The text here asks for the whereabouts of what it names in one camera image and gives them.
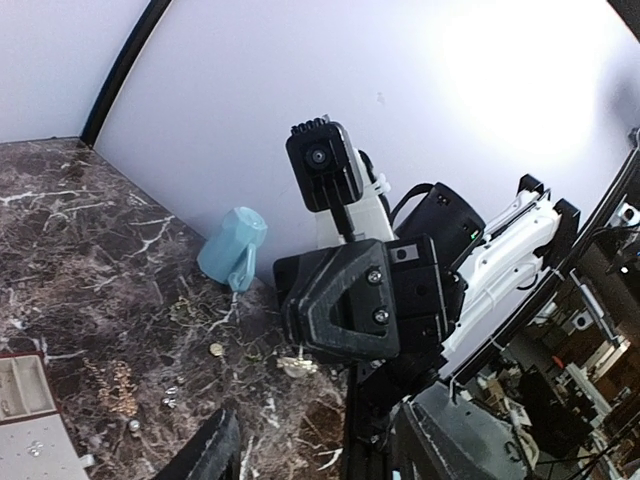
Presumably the light blue plastic cup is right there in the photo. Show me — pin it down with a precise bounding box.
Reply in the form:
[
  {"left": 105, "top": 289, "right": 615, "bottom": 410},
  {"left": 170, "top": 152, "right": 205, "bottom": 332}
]
[{"left": 197, "top": 207, "right": 268, "bottom": 293}]

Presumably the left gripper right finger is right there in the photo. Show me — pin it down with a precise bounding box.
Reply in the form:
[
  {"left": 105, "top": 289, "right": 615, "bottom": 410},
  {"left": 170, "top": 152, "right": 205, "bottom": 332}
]
[{"left": 342, "top": 357, "right": 450, "bottom": 479}]

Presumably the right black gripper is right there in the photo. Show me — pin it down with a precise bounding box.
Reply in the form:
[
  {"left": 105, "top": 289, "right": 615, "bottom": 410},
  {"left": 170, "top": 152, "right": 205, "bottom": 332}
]
[{"left": 273, "top": 234, "right": 468, "bottom": 361}]

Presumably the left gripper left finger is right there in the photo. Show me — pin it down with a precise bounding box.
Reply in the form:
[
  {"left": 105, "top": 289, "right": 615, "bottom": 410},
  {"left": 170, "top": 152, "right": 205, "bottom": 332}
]
[{"left": 153, "top": 408, "right": 241, "bottom": 480}]

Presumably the right black frame post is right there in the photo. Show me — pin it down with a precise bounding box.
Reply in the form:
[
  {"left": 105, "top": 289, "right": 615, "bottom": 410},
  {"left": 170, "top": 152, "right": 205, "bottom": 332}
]
[{"left": 80, "top": 0, "right": 173, "bottom": 149}]

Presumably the gold chain necklace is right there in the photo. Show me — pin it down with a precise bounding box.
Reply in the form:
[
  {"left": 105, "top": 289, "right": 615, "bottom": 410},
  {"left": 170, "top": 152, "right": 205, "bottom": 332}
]
[{"left": 82, "top": 357, "right": 139, "bottom": 416}]

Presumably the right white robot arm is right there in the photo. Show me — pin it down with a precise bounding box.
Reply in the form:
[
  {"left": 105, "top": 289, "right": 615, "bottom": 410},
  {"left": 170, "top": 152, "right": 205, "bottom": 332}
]
[{"left": 273, "top": 175, "right": 579, "bottom": 369}]

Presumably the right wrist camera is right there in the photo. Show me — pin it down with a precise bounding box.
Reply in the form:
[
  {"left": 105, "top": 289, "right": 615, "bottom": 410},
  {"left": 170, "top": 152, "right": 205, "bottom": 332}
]
[{"left": 285, "top": 116, "right": 396, "bottom": 249}]

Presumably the gold round earring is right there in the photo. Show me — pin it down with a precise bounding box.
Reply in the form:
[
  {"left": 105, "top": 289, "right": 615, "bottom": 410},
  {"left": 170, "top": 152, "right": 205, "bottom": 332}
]
[{"left": 209, "top": 343, "right": 224, "bottom": 357}]

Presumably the white pearl brooch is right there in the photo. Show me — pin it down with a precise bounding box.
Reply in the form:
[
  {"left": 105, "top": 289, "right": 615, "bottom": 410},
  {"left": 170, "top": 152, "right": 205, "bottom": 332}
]
[{"left": 276, "top": 346, "right": 318, "bottom": 379}]

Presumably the beige jewelry tray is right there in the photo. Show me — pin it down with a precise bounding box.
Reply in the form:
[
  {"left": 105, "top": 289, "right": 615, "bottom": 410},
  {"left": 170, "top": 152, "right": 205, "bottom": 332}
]
[{"left": 0, "top": 415, "right": 88, "bottom": 480}]

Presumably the wooden jewelry box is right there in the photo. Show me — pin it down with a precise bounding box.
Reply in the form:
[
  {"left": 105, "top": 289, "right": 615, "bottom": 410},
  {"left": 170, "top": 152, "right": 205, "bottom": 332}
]
[{"left": 1, "top": 352, "right": 60, "bottom": 425}]

